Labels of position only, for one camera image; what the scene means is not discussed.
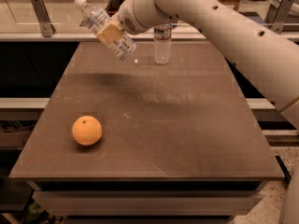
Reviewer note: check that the right metal bracket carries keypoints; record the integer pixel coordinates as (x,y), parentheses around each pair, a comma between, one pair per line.
(276,16)

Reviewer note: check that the orange fruit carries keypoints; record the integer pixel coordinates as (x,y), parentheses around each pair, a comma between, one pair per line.
(87,130)

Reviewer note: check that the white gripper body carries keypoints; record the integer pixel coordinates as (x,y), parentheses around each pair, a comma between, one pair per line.
(123,17)

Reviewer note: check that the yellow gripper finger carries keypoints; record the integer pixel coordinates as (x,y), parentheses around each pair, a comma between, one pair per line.
(109,32)

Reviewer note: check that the left metal bracket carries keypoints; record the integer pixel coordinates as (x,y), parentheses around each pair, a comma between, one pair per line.
(47,29)

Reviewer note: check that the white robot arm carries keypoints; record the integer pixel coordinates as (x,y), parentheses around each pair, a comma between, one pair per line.
(268,60)

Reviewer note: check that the brown table with drawers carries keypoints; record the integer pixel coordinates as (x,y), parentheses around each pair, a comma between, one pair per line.
(179,140)

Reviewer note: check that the blue label plastic bottle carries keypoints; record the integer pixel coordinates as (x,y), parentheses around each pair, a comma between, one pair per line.
(94,16)

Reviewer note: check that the clear water bottle red label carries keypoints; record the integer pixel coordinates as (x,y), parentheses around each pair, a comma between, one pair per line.
(162,43)

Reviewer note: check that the metal bracket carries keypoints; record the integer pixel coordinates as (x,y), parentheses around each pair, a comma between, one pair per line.
(276,16)
(47,29)

